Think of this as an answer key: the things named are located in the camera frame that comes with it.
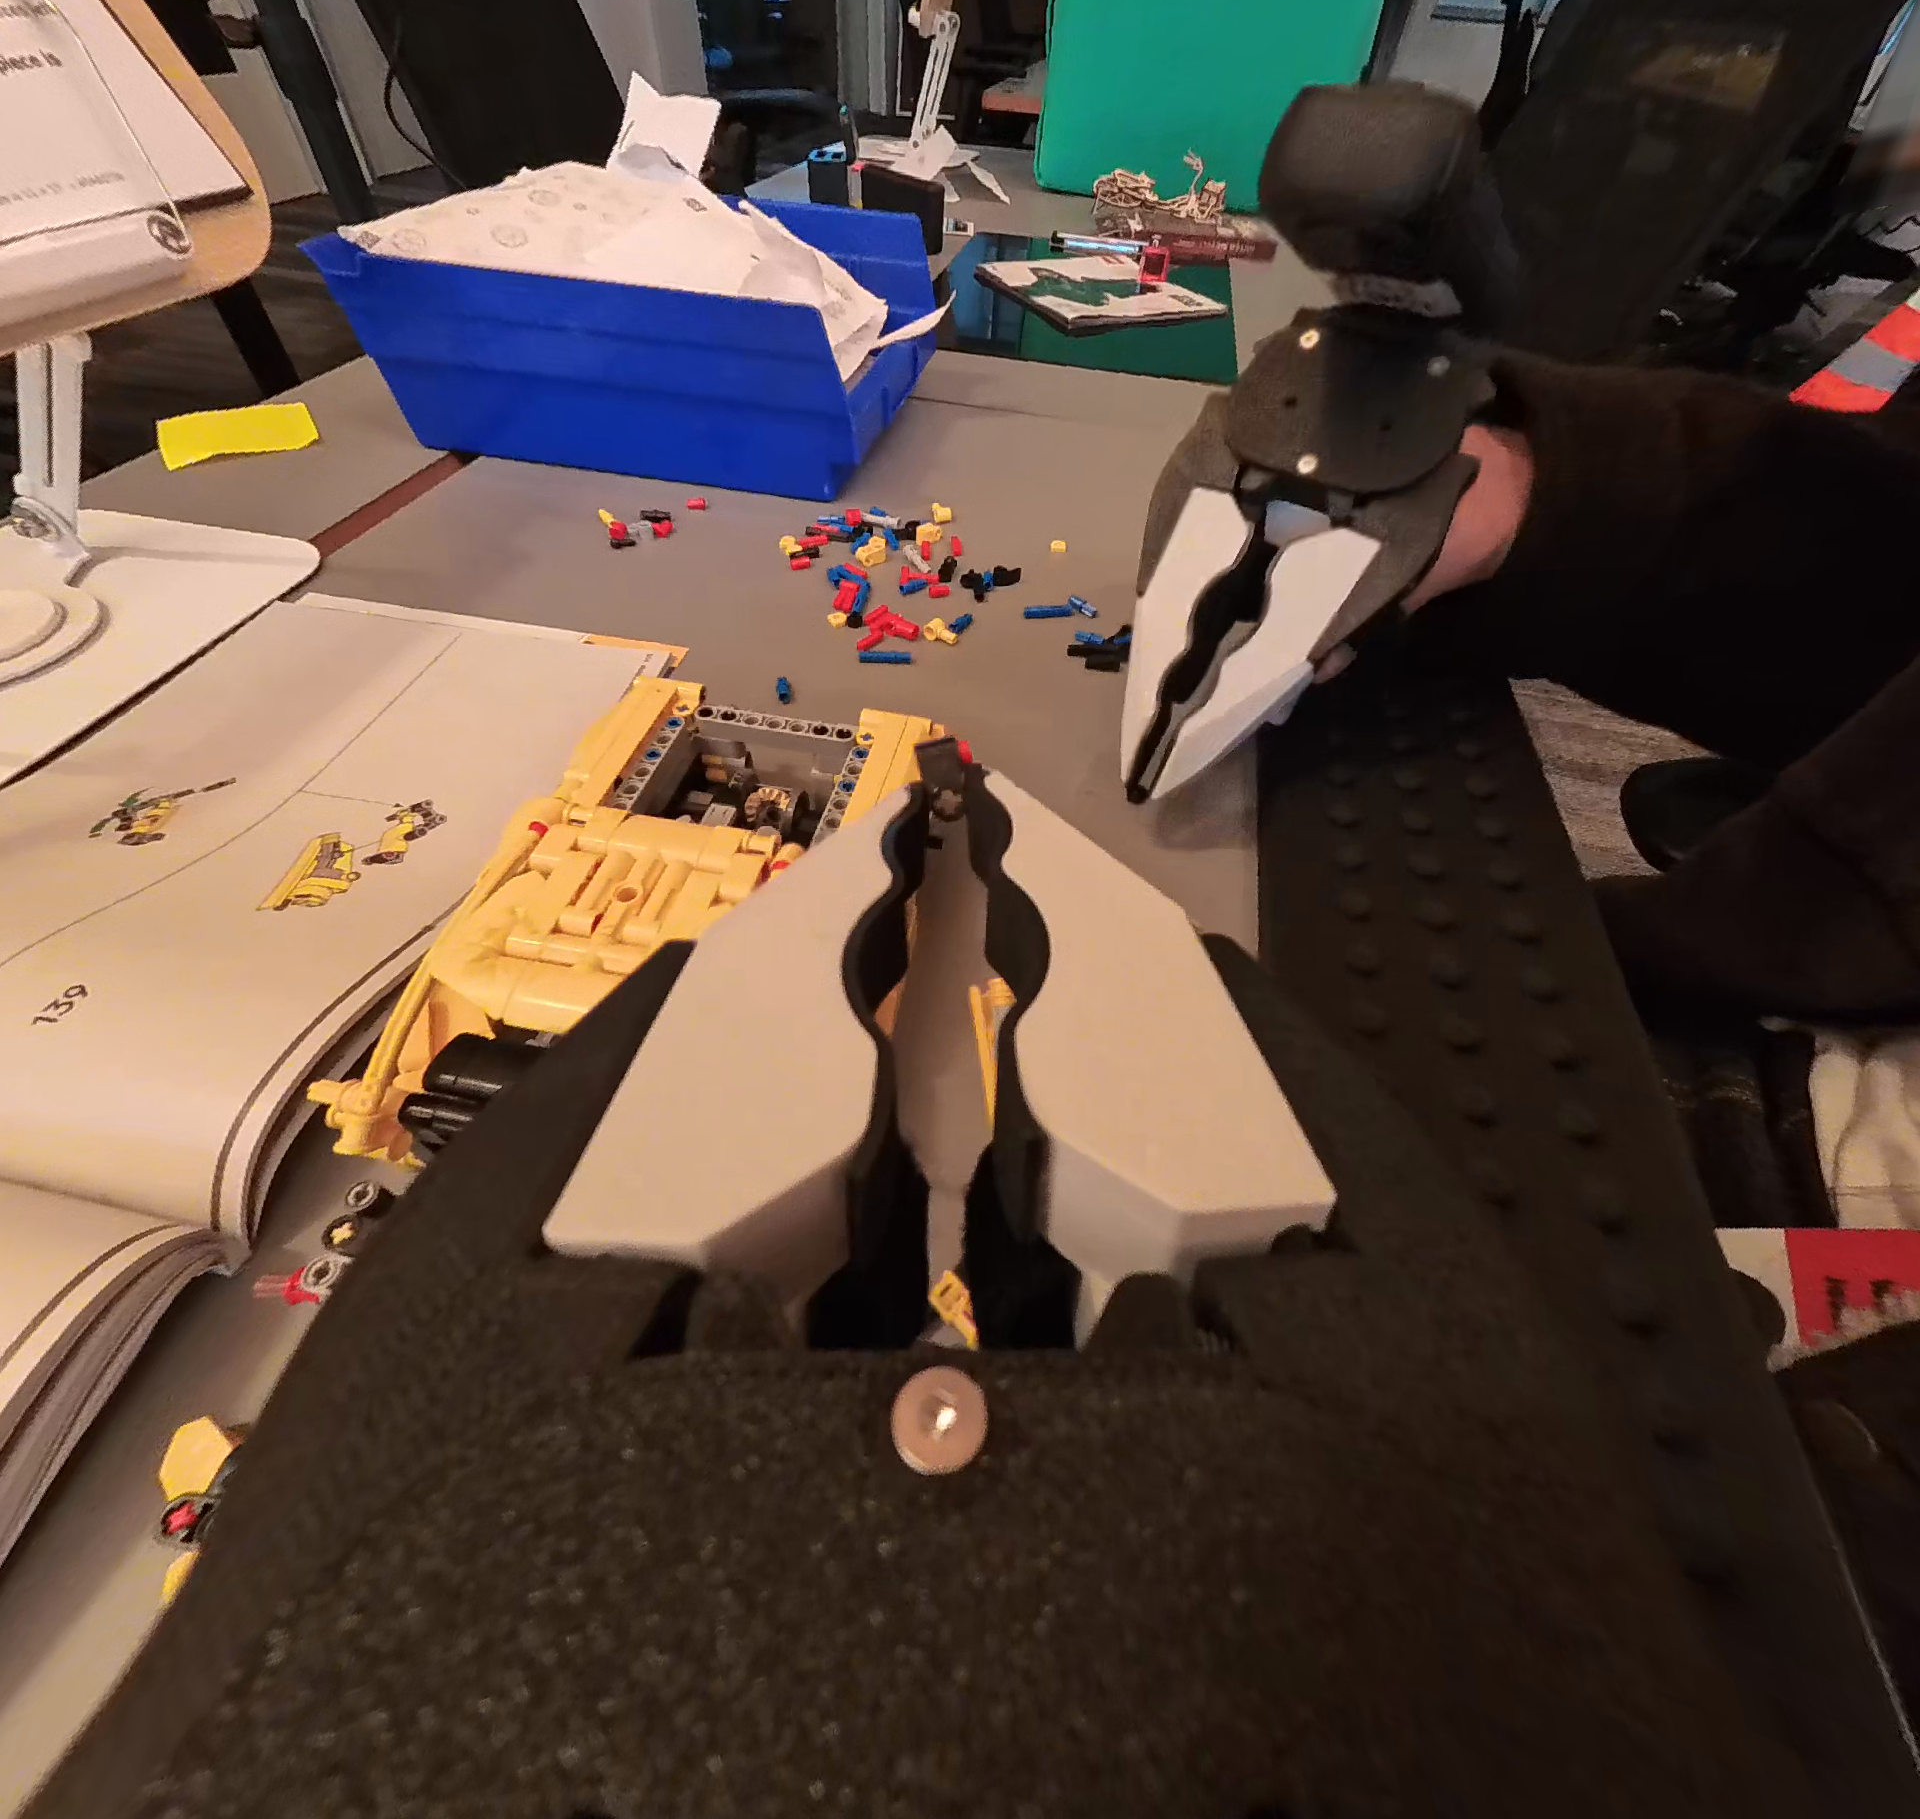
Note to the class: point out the black-headed desk lamp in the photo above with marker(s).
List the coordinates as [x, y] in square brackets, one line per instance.
[935, 49]

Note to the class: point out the red printed label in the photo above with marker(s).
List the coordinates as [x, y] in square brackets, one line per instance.
[1861, 1287]

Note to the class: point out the person's legs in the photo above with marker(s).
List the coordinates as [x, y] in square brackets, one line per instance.
[1861, 1547]

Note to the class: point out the white printed paper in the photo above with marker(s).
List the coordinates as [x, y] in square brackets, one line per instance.
[629, 215]

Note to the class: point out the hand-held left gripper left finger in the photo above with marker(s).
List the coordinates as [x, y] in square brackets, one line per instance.
[719, 1100]

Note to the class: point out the orange traffic cone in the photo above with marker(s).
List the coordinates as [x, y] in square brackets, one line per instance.
[1866, 360]

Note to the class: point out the small black box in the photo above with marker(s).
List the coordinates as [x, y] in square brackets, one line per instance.
[883, 207]

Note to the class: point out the small red black brick cluster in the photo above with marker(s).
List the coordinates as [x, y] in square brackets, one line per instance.
[641, 525]

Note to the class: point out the brown wooden strip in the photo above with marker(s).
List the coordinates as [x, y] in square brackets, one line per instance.
[399, 501]

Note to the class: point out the small black brick pin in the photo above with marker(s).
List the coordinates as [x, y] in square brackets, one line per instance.
[942, 776]

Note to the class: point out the grey desk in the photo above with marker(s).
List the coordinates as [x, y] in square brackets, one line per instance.
[1050, 427]

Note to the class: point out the person's right forearm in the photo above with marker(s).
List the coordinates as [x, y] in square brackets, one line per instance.
[1725, 547]

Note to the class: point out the green board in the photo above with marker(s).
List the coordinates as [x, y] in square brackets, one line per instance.
[1201, 49]

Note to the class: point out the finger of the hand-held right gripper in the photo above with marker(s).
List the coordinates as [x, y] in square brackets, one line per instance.
[1185, 591]
[1290, 616]

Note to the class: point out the printed instruction sheet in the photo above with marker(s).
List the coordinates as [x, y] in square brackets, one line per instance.
[73, 121]

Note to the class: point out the yellow sticky note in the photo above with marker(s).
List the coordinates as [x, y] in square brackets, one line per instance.
[242, 433]

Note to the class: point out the blue plastic bin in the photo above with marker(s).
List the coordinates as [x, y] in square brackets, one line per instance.
[600, 379]

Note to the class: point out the small coloured brick model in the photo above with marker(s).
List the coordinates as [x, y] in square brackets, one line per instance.
[1170, 207]

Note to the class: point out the black mesh office chair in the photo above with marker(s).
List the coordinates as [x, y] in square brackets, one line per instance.
[1679, 121]

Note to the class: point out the person's right hand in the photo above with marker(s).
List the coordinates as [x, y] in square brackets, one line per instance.
[1492, 513]

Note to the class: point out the green printed booklet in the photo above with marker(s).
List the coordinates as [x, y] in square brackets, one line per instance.
[1112, 290]

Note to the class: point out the building instruction booklet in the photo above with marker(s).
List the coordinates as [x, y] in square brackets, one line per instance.
[226, 877]

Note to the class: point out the white document stand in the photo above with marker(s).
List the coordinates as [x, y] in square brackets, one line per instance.
[137, 591]

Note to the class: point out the yellow brick car model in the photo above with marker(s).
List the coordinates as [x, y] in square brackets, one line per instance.
[629, 877]

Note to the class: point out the black upright panel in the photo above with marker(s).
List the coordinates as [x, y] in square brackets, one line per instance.
[451, 33]

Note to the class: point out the pile of coloured brick pins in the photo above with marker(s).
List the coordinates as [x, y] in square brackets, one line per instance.
[902, 582]

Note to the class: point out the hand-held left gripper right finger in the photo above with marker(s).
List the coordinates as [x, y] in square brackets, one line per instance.
[1170, 1100]

